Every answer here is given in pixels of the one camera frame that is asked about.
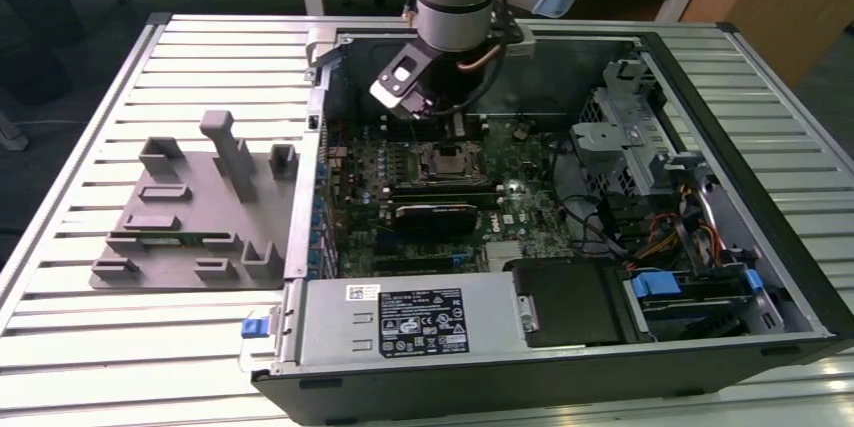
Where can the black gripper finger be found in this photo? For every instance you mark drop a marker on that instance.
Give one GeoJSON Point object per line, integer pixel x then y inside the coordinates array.
{"type": "Point", "coordinates": [458, 127]}

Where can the silver square CPU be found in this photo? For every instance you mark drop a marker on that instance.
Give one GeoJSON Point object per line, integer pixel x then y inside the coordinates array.
{"type": "Point", "coordinates": [449, 159]}

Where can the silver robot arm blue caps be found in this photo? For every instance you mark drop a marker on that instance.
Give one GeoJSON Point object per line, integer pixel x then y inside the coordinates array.
{"type": "Point", "coordinates": [454, 12]}

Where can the black RAM stick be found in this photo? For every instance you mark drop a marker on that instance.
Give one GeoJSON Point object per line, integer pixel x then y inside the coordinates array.
{"type": "Point", "coordinates": [447, 201]}
{"type": "Point", "coordinates": [397, 122]}
{"type": "Point", "coordinates": [441, 191]}

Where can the small black graphics card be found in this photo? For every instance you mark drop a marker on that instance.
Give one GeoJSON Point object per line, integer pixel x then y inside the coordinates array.
{"type": "Point", "coordinates": [434, 222]}

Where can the silver metal drive cage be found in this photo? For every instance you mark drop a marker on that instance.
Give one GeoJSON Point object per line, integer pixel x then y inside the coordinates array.
{"type": "Point", "coordinates": [601, 139]}

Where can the green motherboard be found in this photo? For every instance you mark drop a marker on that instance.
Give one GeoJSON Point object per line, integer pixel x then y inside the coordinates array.
{"type": "Point", "coordinates": [534, 227]}

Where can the small silver heatsink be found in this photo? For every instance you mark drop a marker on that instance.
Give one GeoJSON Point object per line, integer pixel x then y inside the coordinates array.
{"type": "Point", "coordinates": [503, 251]}

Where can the grey plastic parts rack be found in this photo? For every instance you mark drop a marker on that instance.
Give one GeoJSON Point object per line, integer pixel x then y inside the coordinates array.
{"type": "Point", "coordinates": [214, 227]}

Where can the hard disk in blue carrier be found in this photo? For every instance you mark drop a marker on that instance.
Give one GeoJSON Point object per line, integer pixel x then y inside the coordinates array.
{"type": "Point", "coordinates": [657, 284]}

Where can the silver power supply black label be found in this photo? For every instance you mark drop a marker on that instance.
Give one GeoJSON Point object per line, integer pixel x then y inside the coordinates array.
{"type": "Point", "coordinates": [327, 327]}

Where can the green RAM stick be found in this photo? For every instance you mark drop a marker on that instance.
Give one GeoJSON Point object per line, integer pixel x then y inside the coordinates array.
{"type": "Point", "coordinates": [194, 236]}

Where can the blue case latch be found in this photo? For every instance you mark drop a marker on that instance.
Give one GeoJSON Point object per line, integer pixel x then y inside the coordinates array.
{"type": "Point", "coordinates": [254, 328]}

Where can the black open PC case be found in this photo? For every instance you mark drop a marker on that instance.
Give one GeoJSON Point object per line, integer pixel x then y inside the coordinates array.
{"type": "Point", "coordinates": [401, 397]}

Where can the black office chair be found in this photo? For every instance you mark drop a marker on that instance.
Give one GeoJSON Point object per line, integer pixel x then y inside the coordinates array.
{"type": "Point", "coordinates": [40, 47]}

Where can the grey furniture foot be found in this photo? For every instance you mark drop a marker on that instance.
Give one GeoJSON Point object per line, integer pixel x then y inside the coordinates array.
{"type": "Point", "coordinates": [14, 134]}

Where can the white wrist camera black face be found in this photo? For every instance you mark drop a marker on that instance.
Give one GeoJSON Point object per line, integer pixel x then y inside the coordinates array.
{"type": "Point", "coordinates": [401, 77]}

